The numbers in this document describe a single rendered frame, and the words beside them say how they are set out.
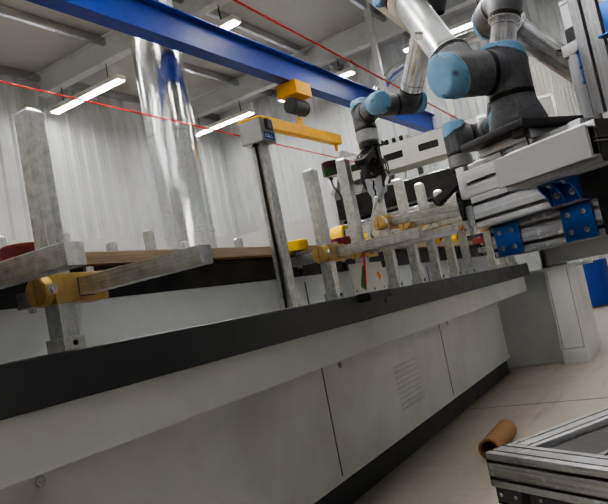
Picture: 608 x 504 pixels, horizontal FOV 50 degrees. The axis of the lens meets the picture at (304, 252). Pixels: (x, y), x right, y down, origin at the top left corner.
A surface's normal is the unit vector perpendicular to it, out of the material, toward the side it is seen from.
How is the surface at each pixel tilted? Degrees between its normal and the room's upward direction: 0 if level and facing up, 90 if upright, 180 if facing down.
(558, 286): 90
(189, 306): 90
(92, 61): 90
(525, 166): 90
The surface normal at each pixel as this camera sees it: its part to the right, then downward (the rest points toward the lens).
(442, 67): -0.88, 0.25
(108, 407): 0.85, -0.21
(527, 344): -0.49, 0.02
